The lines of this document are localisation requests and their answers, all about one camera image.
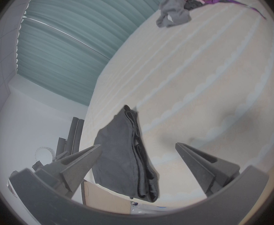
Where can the white trash bin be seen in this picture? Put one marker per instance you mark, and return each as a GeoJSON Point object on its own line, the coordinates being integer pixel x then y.
{"type": "Point", "coordinates": [38, 152]}

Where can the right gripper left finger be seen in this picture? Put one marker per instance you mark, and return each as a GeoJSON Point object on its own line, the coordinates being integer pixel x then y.
{"type": "Point", "coordinates": [78, 170]}

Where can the black chest of drawers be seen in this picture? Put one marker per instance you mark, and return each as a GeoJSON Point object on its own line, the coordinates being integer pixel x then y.
{"type": "Point", "coordinates": [74, 132]}

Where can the bed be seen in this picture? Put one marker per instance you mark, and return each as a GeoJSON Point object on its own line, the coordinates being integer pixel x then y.
{"type": "Point", "coordinates": [197, 78]}

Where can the blue-green curtain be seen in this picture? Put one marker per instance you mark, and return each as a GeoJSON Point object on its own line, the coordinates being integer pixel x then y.
{"type": "Point", "coordinates": [62, 74]}
{"type": "Point", "coordinates": [99, 10]}

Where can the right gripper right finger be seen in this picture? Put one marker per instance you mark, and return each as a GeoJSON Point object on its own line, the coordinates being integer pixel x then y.
{"type": "Point", "coordinates": [197, 170]}

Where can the grey garment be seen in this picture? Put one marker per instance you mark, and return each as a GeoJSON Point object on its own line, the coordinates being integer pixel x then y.
{"type": "Point", "coordinates": [174, 10]}

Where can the black T-shirt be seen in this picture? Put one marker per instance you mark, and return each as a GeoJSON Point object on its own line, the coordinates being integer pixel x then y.
{"type": "Point", "coordinates": [120, 153]}

